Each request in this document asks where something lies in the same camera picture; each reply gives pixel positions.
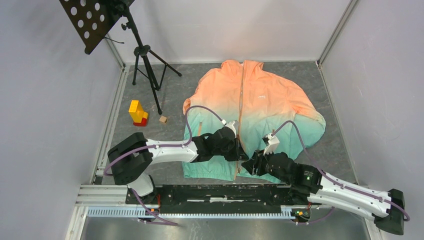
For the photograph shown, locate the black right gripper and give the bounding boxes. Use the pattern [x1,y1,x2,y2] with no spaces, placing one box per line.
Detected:
[240,146,292,185]

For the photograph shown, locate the orange and teal gradient jacket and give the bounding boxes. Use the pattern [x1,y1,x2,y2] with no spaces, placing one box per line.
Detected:
[182,59,326,159]

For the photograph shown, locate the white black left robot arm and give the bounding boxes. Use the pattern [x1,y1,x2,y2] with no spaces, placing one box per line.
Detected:
[105,126,249,204]

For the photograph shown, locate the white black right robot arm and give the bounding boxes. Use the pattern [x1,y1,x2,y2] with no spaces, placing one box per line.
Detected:
[242,150,408,236]

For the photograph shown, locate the small wooden cube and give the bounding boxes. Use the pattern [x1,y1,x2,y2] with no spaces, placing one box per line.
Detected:
[159,115,168,124]

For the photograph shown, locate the yellow and red toy blocks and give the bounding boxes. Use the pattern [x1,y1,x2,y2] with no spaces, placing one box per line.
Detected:
[128,100,149,127]

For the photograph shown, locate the black perforated music stand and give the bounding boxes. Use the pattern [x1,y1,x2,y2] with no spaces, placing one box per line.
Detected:
[60,0,182,115]

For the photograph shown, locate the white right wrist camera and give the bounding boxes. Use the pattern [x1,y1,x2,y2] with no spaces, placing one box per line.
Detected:
[262,133,280,155]

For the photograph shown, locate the white toothed cable rail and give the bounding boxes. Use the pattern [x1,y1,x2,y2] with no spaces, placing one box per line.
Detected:
[86,206,295,220]

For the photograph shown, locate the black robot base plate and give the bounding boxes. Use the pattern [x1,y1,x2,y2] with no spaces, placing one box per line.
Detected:
[141,184,309,214]

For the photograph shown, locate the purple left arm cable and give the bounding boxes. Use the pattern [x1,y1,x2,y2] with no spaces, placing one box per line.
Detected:
[103,105,228,177]

